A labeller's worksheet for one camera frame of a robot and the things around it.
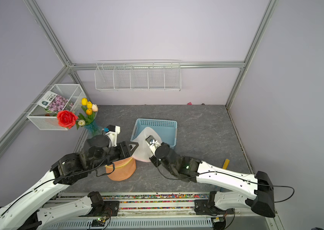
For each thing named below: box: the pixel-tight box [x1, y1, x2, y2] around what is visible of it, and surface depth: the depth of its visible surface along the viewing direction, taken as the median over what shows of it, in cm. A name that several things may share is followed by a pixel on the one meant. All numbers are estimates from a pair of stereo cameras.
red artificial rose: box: [56, 110, 79, 129], surface depth 67 cm
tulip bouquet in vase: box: [75, 97, 99, 137], surface depth 82 cm
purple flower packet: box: [36, 90, 74, 114], surface depth 75 cm
